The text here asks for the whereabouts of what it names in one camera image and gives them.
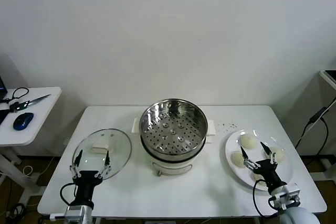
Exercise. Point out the white steamed baozi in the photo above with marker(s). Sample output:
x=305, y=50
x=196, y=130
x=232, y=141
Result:
x=279, y=155
x=237, y=159
x=248, y=141
x=260, y=185

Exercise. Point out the blue computer mouse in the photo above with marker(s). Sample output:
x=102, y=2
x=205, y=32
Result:
x=23, y=121

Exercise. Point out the large white plate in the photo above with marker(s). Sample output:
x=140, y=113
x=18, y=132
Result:
x=262, y=136

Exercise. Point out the round glass pot lid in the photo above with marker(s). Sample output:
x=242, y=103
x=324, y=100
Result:
x=118, y=145

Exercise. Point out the small white side table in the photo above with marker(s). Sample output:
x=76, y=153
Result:
x=39, y=119

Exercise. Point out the white desk with dark top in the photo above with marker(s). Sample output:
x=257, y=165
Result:
x=322, y=75

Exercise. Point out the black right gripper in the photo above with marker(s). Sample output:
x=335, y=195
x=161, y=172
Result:
x=269, y=171

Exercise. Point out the perforated steel steamer basket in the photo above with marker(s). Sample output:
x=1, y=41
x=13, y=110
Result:
x=157, y=108

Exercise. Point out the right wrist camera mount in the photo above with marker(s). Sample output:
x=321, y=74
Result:
x=288, y=195

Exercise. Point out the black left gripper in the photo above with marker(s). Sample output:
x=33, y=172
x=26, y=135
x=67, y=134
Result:
x=88, y=184

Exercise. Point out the cream electric pot base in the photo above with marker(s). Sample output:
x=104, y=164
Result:
x=170, y=167

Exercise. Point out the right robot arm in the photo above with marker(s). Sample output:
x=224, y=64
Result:
x=302, y=217

